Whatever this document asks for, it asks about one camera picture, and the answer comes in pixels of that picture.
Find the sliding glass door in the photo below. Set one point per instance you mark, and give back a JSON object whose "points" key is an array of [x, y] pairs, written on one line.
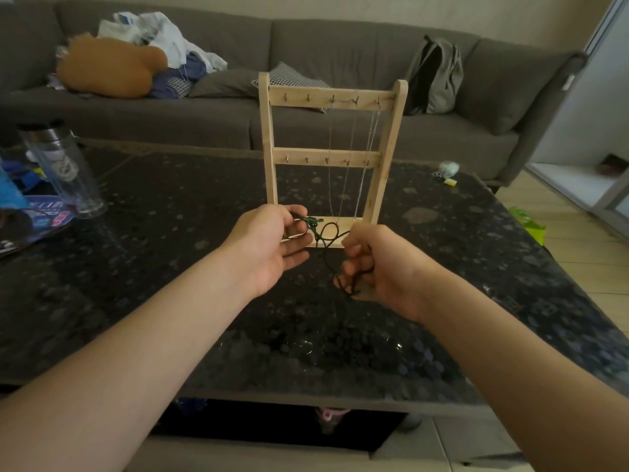
{"points": [[604, 93]]}

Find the blue plastic bottle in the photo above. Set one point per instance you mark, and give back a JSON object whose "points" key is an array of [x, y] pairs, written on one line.
{"points": [[10, 189]]}

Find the brown plush toy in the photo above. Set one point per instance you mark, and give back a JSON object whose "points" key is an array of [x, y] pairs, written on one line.
{"points": [[108, 66]]}

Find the person's left hand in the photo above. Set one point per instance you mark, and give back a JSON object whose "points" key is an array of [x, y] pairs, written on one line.
{"points": [[265, 250]]}

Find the blue crumpled garment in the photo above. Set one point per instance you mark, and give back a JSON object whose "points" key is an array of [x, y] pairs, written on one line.
{"points": [[191, 70]]}

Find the blue printed packet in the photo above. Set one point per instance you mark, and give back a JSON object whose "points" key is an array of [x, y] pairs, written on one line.
{"points": [[46, 216]]}

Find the grey flat cushion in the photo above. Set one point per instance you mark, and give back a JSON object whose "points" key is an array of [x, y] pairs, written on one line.
{"points": [[223, 83]]}

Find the grey backpack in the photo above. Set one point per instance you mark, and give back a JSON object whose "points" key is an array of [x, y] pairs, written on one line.
{"points": [[442, 82]]}

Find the person's left forearm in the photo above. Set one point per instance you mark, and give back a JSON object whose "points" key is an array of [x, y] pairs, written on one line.
{"points": [[113, 378]]}

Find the clear plastic tumbler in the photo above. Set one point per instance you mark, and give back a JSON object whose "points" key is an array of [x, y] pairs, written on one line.
{"points": [[64, 169]]}

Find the dark shoe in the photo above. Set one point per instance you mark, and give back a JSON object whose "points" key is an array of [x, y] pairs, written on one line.
{"points": [[613, 165]]}

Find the white crumpled garment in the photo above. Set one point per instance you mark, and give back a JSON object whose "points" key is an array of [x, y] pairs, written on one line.
{"points": [[169, 36]]}

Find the pink item under table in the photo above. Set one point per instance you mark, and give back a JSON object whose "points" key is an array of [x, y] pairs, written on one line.
{"points": [[331, 415]]}

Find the grey fabric sofa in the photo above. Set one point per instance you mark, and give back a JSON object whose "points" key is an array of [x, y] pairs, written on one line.
{"points": [[344, 49]]}

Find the person's right forearm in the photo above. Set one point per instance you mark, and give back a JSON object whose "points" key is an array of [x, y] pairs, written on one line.
{"points": [[535, 383]]}

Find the blue cloth item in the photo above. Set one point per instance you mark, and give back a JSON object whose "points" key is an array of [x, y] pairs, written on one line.
{"points": [[190, 405]]}

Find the checkered pillow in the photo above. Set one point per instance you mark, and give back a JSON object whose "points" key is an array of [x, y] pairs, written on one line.
{"points": [[294, 79]]}

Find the person's right hand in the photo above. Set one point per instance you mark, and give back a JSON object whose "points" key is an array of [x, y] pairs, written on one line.
{"points": [[393, 270]]}

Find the green bag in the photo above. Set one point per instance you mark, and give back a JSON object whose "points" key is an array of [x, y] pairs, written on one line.
{"points": [[528, 226]]}

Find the wooden jewelry stand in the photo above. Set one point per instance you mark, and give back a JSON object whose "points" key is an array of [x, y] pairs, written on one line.
{"points": [[314, 97]]}

